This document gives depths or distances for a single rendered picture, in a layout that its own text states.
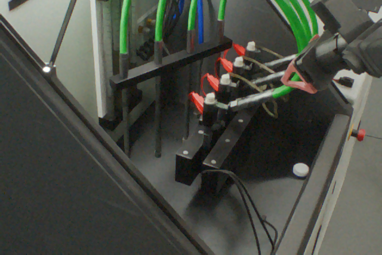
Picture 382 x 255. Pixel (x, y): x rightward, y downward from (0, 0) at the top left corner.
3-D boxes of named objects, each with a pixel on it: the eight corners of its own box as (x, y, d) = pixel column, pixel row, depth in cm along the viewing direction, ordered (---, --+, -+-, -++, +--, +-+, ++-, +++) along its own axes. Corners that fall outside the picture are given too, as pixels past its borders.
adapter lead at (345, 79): (353, 84, 140) (355, 77, 139) (351, 88, 139) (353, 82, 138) (308, 71, 145) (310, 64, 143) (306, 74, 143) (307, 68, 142)
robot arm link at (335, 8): (363, 77, 77) (410, 39, 76) (314, 14, 75) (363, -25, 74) (339, 68, 89) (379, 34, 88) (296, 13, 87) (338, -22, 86)
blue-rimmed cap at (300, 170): (305, 180, 133) (307, 175, 132) (290, 174, 134) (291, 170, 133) (310, 169, 136) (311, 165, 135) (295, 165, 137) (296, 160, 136)
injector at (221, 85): (230, 163, 127) (238, 88, 114) (210, 157, 128) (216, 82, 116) (234, 157, 129) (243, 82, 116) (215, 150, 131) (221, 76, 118)
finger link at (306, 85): (265, 75, 98) (298, 59, 90) (285, 52, 101) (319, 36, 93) (288, 104, 99) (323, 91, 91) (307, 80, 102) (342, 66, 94)
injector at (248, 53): (253, 126, 139) (263, 54, 126) (235, 120, 140) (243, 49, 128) (257, 120, 141) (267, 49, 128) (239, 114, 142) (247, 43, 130)
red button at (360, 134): (360, 148, 152) (364, 134, 149) (346, 144, 153) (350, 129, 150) (363, 138, 156) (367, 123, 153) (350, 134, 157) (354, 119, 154)
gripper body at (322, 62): (293, 63, 91) (323, 49, 84) (322, 30, 96) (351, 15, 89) (316, 93, 92) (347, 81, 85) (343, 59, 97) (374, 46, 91)
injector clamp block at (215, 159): (213, 218, 122) (219, 168, 113) (173, 203, 125) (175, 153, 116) (264, 133, 147) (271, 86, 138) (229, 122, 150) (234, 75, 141)
